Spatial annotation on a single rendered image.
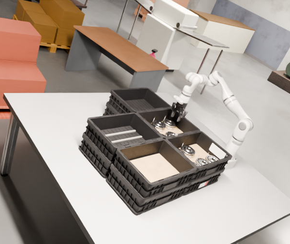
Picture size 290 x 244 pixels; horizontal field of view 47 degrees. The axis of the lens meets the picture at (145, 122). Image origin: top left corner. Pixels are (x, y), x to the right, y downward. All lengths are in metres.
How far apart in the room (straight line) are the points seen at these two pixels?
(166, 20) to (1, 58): 3.19
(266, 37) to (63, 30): 6.58
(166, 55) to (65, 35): 1.72
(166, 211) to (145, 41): 4.52
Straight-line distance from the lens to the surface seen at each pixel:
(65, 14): 5.16
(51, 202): 2.76
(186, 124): 2.48
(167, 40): 5.78
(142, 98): 2.73
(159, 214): 1.93
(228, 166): 2.61
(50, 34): 5.22
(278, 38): 10.18
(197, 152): 2.35
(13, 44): 3.62
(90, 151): 2.05
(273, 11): 10.40
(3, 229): 2.54
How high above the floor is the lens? 1.95
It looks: 28 degrees down
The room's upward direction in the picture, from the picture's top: 23 degrees clockwise
